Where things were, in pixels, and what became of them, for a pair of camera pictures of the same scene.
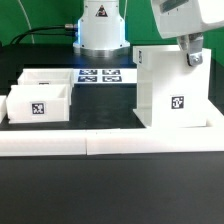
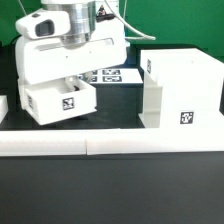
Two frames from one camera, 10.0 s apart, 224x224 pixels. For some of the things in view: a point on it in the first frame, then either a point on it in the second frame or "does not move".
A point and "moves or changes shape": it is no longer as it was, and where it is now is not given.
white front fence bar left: (43, 142) does not move
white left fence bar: (3, 108) does not move
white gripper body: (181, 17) to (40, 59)
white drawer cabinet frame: (170, 92) moves or changes shape
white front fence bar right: (154, 140) does not move
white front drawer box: (38, 103) moves or changes shape
